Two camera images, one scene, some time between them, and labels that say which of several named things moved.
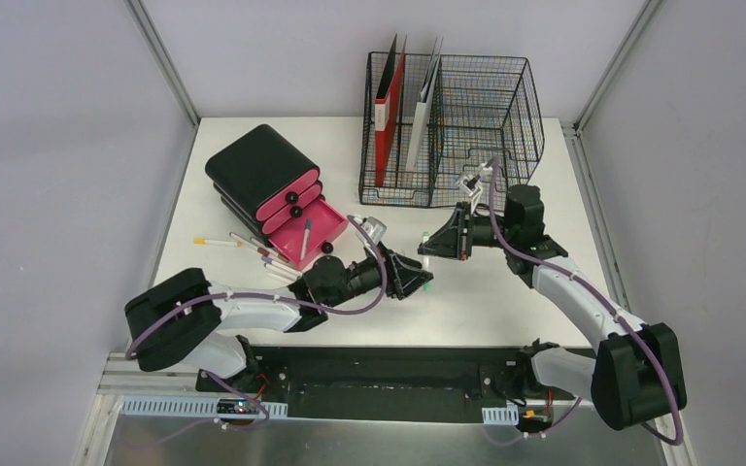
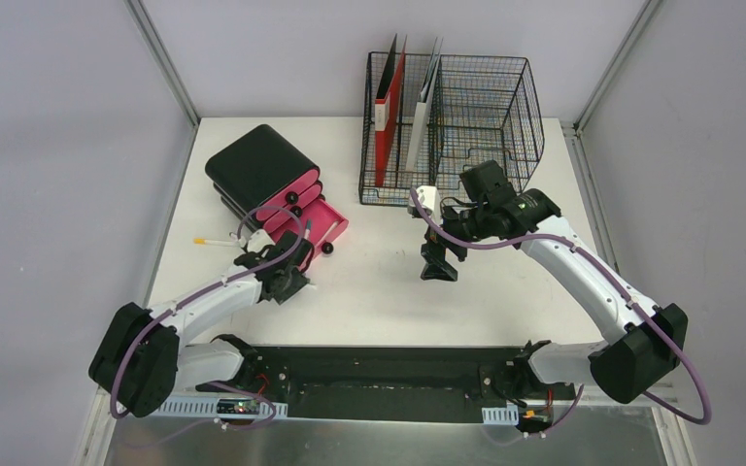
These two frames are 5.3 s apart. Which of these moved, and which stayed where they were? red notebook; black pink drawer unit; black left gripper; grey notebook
Moved: black left gripper
Stayed: black pink drawer unit; grey notebook; red notebook
